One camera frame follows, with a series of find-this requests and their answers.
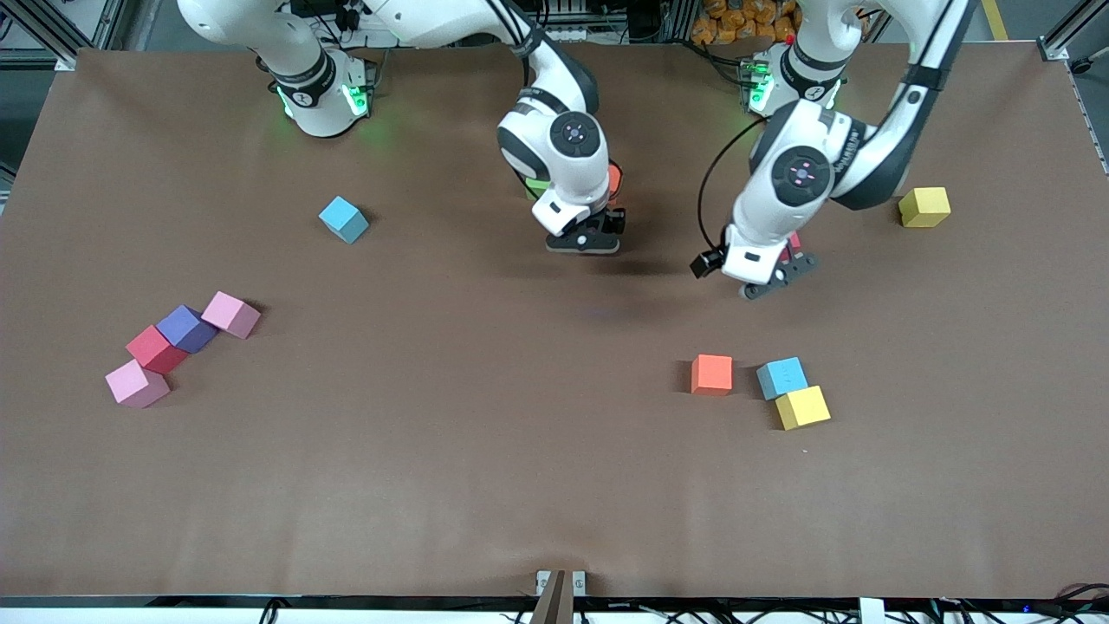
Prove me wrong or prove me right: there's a brown table mat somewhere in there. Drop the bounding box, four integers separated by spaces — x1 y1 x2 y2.
0 43 1109 599

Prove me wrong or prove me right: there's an orange object pile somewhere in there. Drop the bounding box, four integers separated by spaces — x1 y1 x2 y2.
691 0 802 46

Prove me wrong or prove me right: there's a grey camera mounting post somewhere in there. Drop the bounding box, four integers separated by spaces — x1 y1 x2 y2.
530 569 588 624

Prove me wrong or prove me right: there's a pink foam cube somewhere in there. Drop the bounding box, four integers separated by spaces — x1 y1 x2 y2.
200 290 263 341
105 358 172 410

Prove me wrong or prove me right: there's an aluminium frame profile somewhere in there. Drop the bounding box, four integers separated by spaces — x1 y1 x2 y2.
0 0 118 72
1035 0 1109 62

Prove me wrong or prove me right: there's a yellow foam cube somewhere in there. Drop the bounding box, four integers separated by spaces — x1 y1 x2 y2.
899 186 952 229
774 385 833 432

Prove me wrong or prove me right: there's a black equipment rack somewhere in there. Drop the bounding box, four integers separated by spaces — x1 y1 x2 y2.
537 0 694 46

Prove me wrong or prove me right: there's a purple foam cube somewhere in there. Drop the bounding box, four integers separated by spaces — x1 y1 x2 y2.
155 303 220 354

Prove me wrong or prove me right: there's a light blue dented foam cube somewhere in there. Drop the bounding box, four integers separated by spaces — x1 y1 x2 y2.
756 356 810 402

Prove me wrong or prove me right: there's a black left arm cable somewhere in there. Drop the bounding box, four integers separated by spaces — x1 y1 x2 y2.
697 115 774 252

